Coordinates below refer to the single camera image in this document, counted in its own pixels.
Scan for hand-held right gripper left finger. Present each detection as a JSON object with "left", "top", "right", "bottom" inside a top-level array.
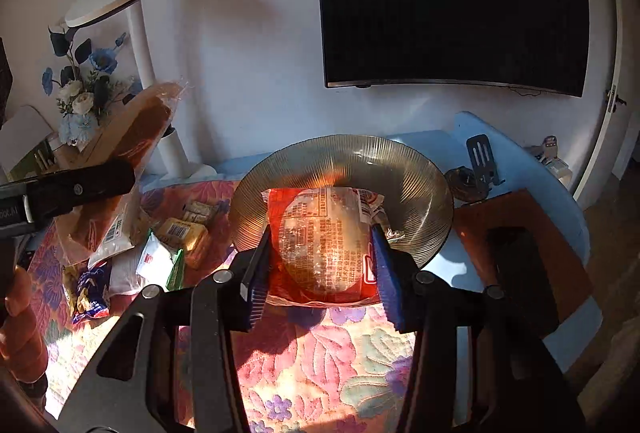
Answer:
[{"left": 57, "top": 225, "right": 273, "bottom": 433}]

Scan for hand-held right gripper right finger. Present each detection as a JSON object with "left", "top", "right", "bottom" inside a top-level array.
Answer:
[{"left": 372, "top": 225, "right": 586, "bottom": 433}]

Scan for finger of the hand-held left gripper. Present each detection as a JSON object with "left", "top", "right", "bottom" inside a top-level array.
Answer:
[{"left": 22, "top": 159, "right": 137, "bottom": 223}]

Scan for red snack packet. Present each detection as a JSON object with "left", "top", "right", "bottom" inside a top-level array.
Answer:
[{"left": 262, "top": 185, "right": 406, "bottom": 309}]

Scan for clear bread loaf packet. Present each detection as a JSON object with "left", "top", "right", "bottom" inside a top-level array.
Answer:
[{"left": 55, "top": 82, "right": 187, "bottom": 266}]

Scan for green edged snack packet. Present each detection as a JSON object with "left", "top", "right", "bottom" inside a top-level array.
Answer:
[{"left": 136, "top": 229, "right": 186, "bottom": 292}]

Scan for ribbed glass bowl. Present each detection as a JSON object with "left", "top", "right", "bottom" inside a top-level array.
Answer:
[{"left": 229, "top": 134, "right": 455, "bottom": 273}]

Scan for person's left hand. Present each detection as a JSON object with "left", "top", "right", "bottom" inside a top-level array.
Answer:
[{"left": 0, "top": 265, "right": 48, "bottom": 384}]

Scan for tan cardboard box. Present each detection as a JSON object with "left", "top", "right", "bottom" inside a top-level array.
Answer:
[{"left": 55, "top": 113, "right": 132, "bottom": 166}]

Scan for white paper box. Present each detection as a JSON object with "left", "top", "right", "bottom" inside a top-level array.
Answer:
[{"left": 0, "top": 105, "right": 58, "bottom": 181}]

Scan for small yellow snack packet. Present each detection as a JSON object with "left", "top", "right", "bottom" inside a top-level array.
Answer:
[{"left": 181, "top": 200, "right": 218, "bottom": 225}]

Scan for blue and white artificial flowers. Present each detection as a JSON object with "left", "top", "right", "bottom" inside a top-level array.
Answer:
[{"left": 41, "top": 25, "right": 143, "bottom": 148}]

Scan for white snack packet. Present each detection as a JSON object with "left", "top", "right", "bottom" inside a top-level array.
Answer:
[{"left": 107, "top": 253, "right": 151, "bottom": 296}]

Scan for floral woven cloth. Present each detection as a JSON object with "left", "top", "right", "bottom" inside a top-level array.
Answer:
[{"left": 27, "top": 180, "right": 421, "bottom": 433}]

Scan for blue snack packet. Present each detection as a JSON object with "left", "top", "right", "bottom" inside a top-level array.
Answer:
[{"left": 70, "top": 260, "right": 112, "bottom": 325}]

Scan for brown wooden board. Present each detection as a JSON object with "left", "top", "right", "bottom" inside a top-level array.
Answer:
[{"left": 452, "top": 189, "right": 593, "bottom": 326}]

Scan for brown round object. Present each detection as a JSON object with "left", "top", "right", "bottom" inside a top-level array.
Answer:
[{"left": 444, "top": 167, "right": 488, "bottom": 204}]

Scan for black slotted spatula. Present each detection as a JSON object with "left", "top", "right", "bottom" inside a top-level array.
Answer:
[{"left": 466, "top": 134, "right": 503, "bottom": 194}]

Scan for white desk lamp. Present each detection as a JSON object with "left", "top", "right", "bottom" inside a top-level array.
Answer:
[{"left": 65, "top": 0, "right": 218, "bottom": 181}]

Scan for white door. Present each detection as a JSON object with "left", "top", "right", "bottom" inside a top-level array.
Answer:
[{"left": 575, "top": 0, "right": 640, "bottom": 214}]

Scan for door handle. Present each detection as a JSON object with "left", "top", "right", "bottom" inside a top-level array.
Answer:
[{"left": 606, "top": 85, "right": 628, "bottom": 114}]

